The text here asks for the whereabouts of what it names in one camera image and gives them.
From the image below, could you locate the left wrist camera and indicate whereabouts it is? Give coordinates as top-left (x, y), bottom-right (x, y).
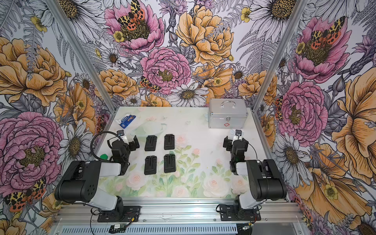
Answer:
top-left (117, 130), bottom-right (128, 143)

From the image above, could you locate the phone stand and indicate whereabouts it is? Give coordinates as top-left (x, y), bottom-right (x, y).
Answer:
top-left (164, 134), bottom-right (175, 150)
top-left (164, 154), bottom-right (176, 173)
top-left (145, 135), bottom-right (157, 151)
top-left (144, 156), bottom-right (157, 175)

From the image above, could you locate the silver metal case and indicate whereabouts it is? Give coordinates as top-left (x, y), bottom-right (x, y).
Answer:
top-left (208, 99), bottom-right (248, 129)

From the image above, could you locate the right aluminium post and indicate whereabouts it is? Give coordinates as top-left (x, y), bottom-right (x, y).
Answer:
top-left (252, 0), bottom-right (308, 113)

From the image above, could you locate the left aluminium post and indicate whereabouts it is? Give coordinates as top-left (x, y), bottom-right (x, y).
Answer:
top-left (46, 1), bottom-right (117, 114)

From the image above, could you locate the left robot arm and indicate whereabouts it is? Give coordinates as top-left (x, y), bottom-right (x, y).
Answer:
top-left (54, 131), bottom-right (141, 223)

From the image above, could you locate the aluminium post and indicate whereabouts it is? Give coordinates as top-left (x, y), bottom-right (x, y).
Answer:
top-left (252, 0), bottom-right (308, 113)
top-left (46, 1), bottom-right (117, 114)

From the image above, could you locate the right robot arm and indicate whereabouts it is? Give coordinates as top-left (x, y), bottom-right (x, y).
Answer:
top-left (217, 136), bottom-right (287, 223)

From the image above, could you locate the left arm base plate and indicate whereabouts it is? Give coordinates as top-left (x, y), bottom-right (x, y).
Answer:
top-left (98, 206), bottom-right (141, 223)

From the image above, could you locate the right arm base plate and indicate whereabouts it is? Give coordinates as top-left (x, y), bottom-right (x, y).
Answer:
top-left (216, 204), bottom-right (261, 222)

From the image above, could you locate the blue white packet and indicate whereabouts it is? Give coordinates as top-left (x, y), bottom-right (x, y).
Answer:
top-left (119, 114), bottom-right (136, 129)

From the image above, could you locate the small circuit board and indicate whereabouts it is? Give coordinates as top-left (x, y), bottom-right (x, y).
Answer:
top-left (108, 224), bottom-right (128, 234)

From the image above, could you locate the aluminium front rail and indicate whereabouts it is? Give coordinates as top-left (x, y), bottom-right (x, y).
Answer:
top-left (54, 197), bottom-right (303, 225)

